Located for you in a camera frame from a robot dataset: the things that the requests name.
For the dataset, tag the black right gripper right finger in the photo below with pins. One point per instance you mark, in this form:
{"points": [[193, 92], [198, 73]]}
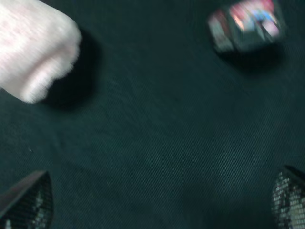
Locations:
{"points": [[288, 199]]}

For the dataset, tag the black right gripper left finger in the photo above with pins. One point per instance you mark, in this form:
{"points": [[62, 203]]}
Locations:
{"points": [[29, 203]]}

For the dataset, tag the pink towel with black band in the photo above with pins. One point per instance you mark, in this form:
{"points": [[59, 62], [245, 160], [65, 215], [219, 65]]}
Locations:
{"points": [[38, 45]]}

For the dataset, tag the black tablecloth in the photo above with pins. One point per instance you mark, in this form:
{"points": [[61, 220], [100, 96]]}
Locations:
{"points": [[153, 130]]}

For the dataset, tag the small black pink box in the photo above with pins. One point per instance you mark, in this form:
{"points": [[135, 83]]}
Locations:
{"points": [[246, 26]]}

